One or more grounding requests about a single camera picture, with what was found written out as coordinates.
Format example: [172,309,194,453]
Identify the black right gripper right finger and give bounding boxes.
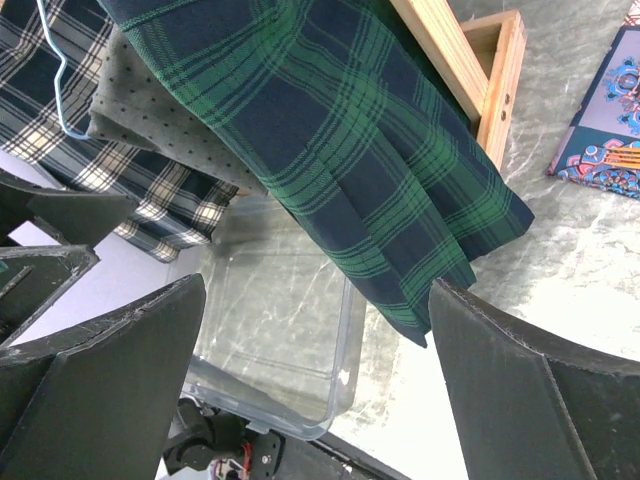
[428,279,639,480]

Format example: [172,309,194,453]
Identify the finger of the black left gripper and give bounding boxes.
[1,170,138,245]
[1,245,99,345]

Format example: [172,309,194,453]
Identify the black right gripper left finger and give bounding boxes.
[1,274,206,479]

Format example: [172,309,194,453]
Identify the light blue wire hanger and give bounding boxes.
[36,0,90,141]

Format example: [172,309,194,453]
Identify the grey dotted skirt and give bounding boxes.
[87,27,268,195]

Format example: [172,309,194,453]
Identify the green navy plaid skirt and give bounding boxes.
[103,1,534,345]

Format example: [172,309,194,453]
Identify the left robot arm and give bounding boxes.
[1,173,398,479]

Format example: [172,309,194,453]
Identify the navy cream plaid skirt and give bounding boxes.
[1,0,237,263]

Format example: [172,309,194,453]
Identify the clear plastic bin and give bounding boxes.
[184,197,366,440]

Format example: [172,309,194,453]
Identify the patterned blue placemat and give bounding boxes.
[546,1,639,199]

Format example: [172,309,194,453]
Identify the wooden clothes rack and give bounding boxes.
[391,0,527,168]

